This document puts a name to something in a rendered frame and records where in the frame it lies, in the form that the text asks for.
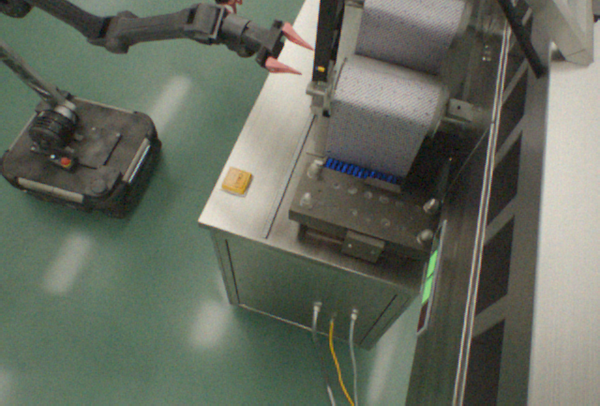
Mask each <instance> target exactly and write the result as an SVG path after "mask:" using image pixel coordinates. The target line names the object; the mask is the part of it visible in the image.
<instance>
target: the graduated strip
mask: <svg viewBox="0 0 600 406"><path fill-rule="evenodd" d="M315 116H316V114H312V113H310V114H309V116H308V119H307V122H306V124H305V127H304V129H303V132H302V134H301V137H300V139H299V142H298V144H297V146H296V148H295V151H294V153H293V156H292V161H291V163H290V166H289V168H288V171H287V172H286V175H285V177H284V180H283V182H282V185H281V187H280V190H279V192H278V195H277V196H276V198H275V200H274V203H273V206H272V209H271V211H270V213H269V216H268V218H267V221H266V222H265V225H264V227H263V230H262V234H261V236H260V237H261V238H265V239H267V238H268V235H269V234H270V231H271V229H272V226H273V223H274V221H275V218H276V217H277V216H278V212H279V209H280V207H281V204H282V202H283V199H284V196H285V194H286V191H287V189H288V186H289V184H290V182H291V180H292V177H293V173H294V170H295V168H296V165H297V163H298V160H299V158H300V155H301V152H302V150H303V147H304V145H305V142H306V140H307V137H308V134H309V132H310V129H311V126H312V124H313V121H314V119H315Z"/></svg>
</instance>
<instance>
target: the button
mask: <svg viewBox="0 0 600 406"><path fill-rule="evenodd" d="M250 179H251V173H250V172H246V171H243V170H240V169H237V168H234V167H231V168H229V170H228V171H227V173H226V175H225V177H224V179H223V181H222V184H221V186H222V188H225V189H227V190H231V191H235V192H238V193H241V194H245V191H246V189H247V187H248V183H249V181H250Z"/></svg>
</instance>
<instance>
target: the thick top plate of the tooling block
mask: <svg viewBox="0 0 600 406"><path fill-rule="evenodd" d="M310 165H311V163H308V162H307V163H306V166H305V169H304V170H303V173H302V176H301V178H300V181H299V183H298V186H297V189H296V191H295V193H294V196H293V198H292V203H291V206H290V209H289V220H293V221H296V222H299V223H302V224H305V225H307V226H311V227H314V228H317V229H320V230H323V231H328V232H330V233H335V234H338V235H341V236H345V237H346V234H347V231H348V230H350V231H353V232H356V233H360V234H364V235H367V236H371V237H374V238H377V239H381V240H383V241H385V242H384V246H383V248H384V249H387V250H390V251H393V253H396V254H399V255H402V256H405V257H408V258H412V259H415V260H417V261H421V262H424V263H429V262H430V257H431V251H432V246H433V241H434V236H435V233H436V232H437V230H438V227H439V222H440V217H441V212H442V207H443V202H440V201H439V208H438V210H437V213H436V214H434V215H430V214H428V213H427V212H426V211H425V209H424V206H425V203H426V202H428V201H429V200H430V198H428V197H424V196H421V195H417V194H413V193H410V192H408V191H404V190H401V189H400V190H399V193H398V195H397V196H396V195H393V194H390V193H386V192H383V191H380V190H377V189H374V188H367V187H364V184H365V180H366V179H363V178H359V177H356V176H353V175H349V174H346V173H341V172H338V171H335V170H331V169H328V168H324V167H321V169H320V176H319V177H318V178H316V179H311V178H309V177H308V167H309V166H310ZM306 192H310V193H311V194H312V198H313V206H312V207H311V208H310V209H304V208H303V207H302V206H301V205H300V200H301V197H302V196H303V195H304V193H306ZM425 229H430V230H432V232H433V238H432V240H431V243H430V244H429V245H422V244H421V243H420V242H418V241H417V235H418V234H419V233H421V232H422V231H423V230H425Z"/></svg>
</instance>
